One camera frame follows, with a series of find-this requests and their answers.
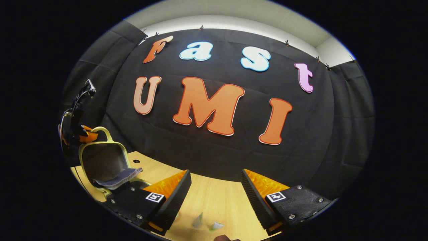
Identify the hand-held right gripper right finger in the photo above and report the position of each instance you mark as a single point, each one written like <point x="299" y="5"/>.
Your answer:
<point x="255" y="201"/>

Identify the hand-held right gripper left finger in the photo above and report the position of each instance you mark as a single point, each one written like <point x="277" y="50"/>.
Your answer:
<point x="177" y="197"/>

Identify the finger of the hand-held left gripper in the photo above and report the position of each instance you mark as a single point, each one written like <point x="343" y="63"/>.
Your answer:
<point x="88" y="135"/>

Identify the green white skincare tube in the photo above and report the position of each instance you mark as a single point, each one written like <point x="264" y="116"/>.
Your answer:
<point x="198" y="221"/>

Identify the black backdrop cloth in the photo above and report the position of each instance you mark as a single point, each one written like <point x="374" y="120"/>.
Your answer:
<point x="234" y="150"/>

